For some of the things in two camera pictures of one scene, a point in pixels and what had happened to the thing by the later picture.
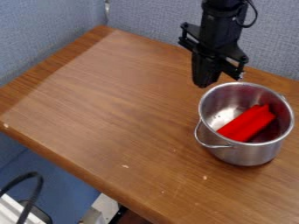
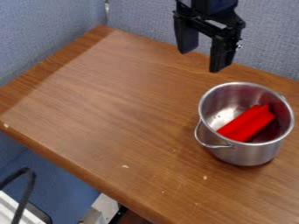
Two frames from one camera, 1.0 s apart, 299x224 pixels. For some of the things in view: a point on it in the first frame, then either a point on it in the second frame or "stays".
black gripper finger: (205, 69) → (186, 34)
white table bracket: (102, 211) stays
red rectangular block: (246, 124) stays
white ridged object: (10, 211) stays
